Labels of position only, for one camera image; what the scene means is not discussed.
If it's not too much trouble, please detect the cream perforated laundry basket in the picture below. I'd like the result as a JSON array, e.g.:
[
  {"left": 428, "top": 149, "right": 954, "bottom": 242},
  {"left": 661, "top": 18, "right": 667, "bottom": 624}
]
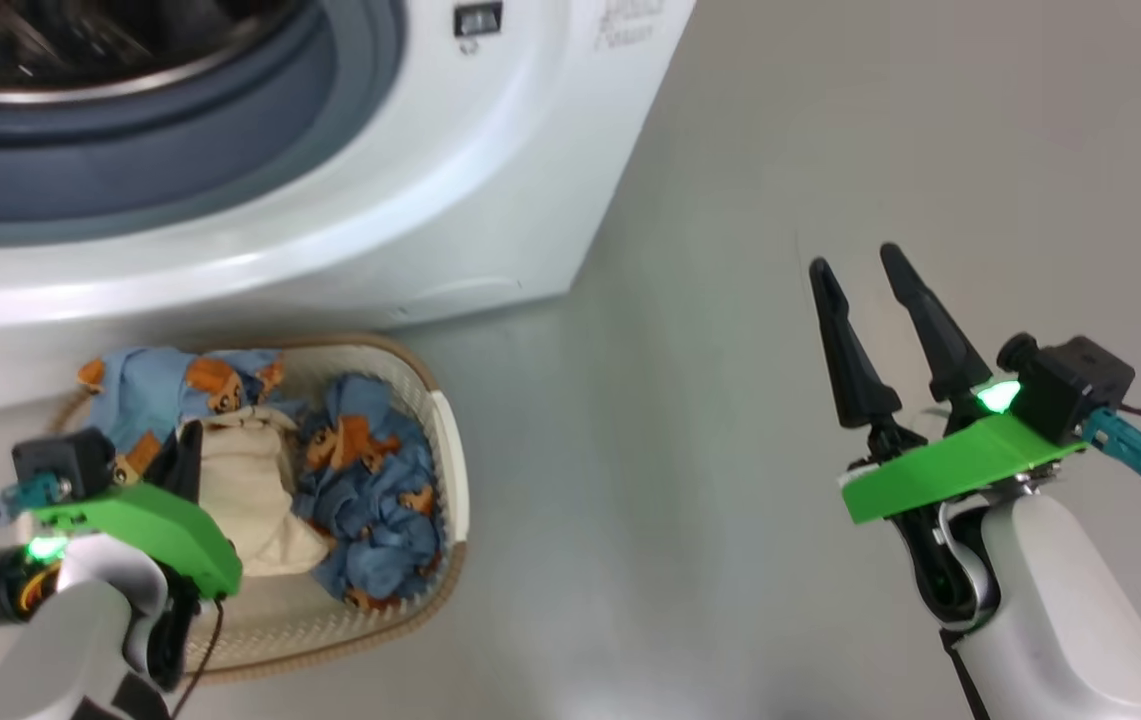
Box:
[{"left": 15, "top": 335, "right": 471, "bottom": 686}]

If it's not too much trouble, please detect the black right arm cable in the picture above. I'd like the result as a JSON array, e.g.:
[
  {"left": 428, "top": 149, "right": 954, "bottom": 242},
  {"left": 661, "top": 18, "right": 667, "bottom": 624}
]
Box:
[{"left": 938, "top": 628, "right": 993, "bottom": 720}]

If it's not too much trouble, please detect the grey rubber door gasket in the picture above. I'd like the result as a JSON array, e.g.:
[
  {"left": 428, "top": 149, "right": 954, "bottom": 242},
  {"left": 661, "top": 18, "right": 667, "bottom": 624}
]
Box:
[{"left": 0, "top": 0, "right": 407, "bottom": 227}]

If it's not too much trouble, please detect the white front-load washing machine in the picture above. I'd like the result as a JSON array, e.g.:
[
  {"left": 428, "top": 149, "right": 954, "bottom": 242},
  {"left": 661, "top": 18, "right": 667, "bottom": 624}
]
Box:
[{"left": 0, "top": 0, "right": 697, "bottom": 419}]

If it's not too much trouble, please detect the steel washing drum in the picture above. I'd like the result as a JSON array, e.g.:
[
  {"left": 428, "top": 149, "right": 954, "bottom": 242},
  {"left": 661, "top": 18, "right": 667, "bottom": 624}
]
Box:
[{"left": 0, "top": 0, "right": 307, "bottom": 103}]

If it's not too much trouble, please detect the cream plain garment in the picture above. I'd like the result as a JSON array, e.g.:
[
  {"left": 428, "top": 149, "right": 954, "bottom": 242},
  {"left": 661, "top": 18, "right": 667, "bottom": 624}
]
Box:
[{"left": 175, "top": 405, "right": 336, "bottom": 579}]

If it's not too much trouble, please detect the teal left cable connector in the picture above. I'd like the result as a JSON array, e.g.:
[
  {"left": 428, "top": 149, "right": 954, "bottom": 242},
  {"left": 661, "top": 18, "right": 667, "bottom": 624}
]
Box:
[{"left": 0, "top": 474, "right": 68, "bottom": 523}]

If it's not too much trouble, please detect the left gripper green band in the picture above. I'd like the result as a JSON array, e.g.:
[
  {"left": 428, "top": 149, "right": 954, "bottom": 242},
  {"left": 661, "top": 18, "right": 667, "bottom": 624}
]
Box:
[{"left": 0, "top": 420, "right": 243, "bottom": 691}]

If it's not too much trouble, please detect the black door lock slot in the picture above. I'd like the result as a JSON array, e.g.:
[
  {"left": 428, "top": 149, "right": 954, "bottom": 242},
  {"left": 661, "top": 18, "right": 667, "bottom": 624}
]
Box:
[{"left": 455, "top": 3, "right": 504, "bottom": 39}]

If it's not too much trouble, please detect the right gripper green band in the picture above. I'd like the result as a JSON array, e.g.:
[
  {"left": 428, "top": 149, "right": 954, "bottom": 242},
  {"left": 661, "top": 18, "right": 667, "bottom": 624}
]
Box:
[{"left": 808, "top": 242, "right": 1091, "bottom": 631}]

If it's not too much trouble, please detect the teal cable connector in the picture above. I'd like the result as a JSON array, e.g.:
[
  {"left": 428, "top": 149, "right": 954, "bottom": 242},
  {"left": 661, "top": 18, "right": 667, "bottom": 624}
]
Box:
[
  {"left": 0, "top": 474, "right": 68, "bottom": 523},
  {"left": 1080, "top": 408, "right": 1141, "bottom": 497}
]

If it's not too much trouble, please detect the thin black left gripper cable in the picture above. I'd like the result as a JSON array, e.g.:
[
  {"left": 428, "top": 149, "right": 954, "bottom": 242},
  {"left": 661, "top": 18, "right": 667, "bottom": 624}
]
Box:
[{"left": 168, "top": 595, "right": 227, "bottom": 720}]

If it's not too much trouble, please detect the teal right cable connector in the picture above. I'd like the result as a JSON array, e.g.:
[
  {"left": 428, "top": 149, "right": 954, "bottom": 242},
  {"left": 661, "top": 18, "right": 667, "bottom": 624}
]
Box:
[{"left": 1080, "top": 408, "right": 1141, "bottom": 497}]

